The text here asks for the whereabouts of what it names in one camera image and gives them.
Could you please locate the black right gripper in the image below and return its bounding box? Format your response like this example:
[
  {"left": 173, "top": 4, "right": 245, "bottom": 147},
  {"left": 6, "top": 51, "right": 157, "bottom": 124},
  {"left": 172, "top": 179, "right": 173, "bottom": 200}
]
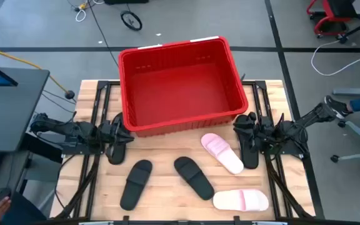
[{"left": 233, "top": 112, "right": 276, "bottom": 148}]

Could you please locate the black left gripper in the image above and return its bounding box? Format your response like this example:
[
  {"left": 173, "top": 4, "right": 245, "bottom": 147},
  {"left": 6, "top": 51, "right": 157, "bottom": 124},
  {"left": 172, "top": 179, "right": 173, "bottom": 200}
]
[{"left": 99, "top": 117, "right": 135, "bottom": 151}]

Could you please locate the pink rubber slide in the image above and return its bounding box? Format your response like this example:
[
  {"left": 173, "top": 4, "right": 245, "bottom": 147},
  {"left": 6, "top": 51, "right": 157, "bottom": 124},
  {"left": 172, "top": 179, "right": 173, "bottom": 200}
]
[
  {"left": 200, "top": 132, "right": 245, "bottom": 175},
  {"left": 212, "top": 188, "right": 270, "bottom": 212}
]

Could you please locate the red plastic bin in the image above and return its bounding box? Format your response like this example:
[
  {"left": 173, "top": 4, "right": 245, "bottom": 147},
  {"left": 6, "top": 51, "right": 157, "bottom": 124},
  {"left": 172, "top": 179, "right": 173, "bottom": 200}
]
[{"left": 117, "top": 36, "right": 249, "bottom": 138}]

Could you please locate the person's foot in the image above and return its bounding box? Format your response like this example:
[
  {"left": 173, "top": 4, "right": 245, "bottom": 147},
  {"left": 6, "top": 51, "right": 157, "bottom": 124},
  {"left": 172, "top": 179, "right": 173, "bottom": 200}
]
[{"left": 324, "top": 94, "right": 353, "bottom": 119}]

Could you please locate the grey office chair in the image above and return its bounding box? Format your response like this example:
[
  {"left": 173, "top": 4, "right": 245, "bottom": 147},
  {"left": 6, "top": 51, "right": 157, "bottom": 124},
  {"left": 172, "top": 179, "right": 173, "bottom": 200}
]
[{"left": 329, "top": 86, "right": 360, "bottom": 164}]

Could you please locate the dark grey desk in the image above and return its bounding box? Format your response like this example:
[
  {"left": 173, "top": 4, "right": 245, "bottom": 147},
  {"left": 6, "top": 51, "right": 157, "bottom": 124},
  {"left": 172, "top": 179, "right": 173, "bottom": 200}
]
[{"left": 0, "top": 67, "right": 51, "bottom": 153}]

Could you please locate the person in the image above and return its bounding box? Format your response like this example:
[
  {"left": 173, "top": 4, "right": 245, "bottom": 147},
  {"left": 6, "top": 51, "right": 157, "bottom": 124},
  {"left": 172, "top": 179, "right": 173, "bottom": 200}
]
[{"left": 0, "top": 191, "right": 48, "bottom": 225}]

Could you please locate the red chair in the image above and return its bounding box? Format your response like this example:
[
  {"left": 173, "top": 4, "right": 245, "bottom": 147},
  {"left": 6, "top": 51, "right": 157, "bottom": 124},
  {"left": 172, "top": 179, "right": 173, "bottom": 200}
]
[{"left": 306, "top": 0, "right": 353, "bottom": 39}]

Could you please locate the black computer mouse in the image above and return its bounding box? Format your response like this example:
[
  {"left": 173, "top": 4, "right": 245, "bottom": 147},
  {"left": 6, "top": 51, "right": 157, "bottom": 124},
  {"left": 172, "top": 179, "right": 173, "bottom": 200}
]
[{"left": 0, "top": 186, "right": 13, "bottom": 208}]

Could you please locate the black aluminium rig frame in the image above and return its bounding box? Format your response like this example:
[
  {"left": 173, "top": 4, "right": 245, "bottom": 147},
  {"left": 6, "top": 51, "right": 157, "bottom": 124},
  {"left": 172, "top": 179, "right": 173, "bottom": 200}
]
[{"left": 59, "top": 79, "right": 318, "bottom": 225}]

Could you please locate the black cable bundle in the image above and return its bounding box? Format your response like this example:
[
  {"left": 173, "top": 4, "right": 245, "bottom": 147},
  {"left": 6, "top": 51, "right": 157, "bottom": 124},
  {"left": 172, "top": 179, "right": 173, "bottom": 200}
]
[
  {"left": 264, "top": 154, "right": 308, "bottom": 219},
  {"left": 54, "top": 153, "right": 101, "bottom": 219}
]

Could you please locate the long white cable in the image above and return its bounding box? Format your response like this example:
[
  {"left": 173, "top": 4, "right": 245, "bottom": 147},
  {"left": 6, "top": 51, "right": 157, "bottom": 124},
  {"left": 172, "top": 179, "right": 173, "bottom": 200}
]
[{"left": 310, "top": 38, "right": 360, "bottom": 77}]

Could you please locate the thin black floor cable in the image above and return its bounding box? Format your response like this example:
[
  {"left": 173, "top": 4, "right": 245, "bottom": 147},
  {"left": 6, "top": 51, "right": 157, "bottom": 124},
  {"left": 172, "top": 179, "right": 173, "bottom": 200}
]
[{"left": 87, "top": 0, "right": 120, "bottom": 68}]

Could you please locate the yellow cable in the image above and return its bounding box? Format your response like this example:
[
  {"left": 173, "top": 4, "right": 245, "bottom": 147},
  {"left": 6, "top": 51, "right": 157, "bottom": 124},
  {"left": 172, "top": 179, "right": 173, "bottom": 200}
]
[{"left": 0, "top": 43, "right": 71, "bottom": 94}]

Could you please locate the short white cable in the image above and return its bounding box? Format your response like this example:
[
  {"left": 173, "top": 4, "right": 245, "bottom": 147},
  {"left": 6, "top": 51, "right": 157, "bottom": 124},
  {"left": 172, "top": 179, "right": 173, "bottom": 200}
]
[{"left": 74, "top": 2, "right": 88, "bottom": 23}]

